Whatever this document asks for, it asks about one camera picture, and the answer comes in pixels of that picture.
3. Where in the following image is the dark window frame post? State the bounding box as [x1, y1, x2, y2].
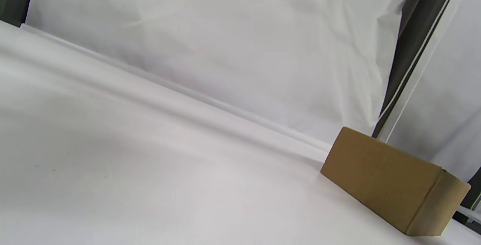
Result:
[372, 0, 463, 139]

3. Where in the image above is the brown cardboard mailer box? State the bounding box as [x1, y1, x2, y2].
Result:
[321, 126, 471, 237]

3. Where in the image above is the white blind pull cord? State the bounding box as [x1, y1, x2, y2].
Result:
[376, 0, 466, 142]

